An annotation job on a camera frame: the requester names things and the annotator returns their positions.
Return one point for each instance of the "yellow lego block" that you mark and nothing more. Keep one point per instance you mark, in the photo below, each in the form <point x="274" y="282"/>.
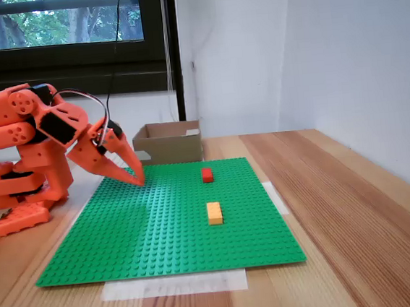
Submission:
<point x="214" y="213"/>

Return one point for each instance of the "open cardboard box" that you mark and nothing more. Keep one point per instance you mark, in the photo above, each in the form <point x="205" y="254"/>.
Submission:
<point x="170" y="147"/>

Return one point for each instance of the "red lego block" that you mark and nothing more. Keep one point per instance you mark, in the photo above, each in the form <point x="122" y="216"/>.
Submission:
<point x="207" y="175"/>

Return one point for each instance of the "green lego baseplate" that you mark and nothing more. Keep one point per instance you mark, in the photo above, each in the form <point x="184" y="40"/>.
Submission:
<point x="168" y="229"/>

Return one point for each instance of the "black vertical stand pole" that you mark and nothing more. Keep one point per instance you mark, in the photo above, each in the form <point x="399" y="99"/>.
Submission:
<point x="176" y="54"/>

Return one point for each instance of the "wide translucent tape strip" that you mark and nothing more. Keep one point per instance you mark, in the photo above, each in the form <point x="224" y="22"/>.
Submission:
<point x="174" y="285"/>

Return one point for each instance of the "black window frame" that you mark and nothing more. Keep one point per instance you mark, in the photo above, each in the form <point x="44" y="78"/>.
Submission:
<point x="55" y="71"/>

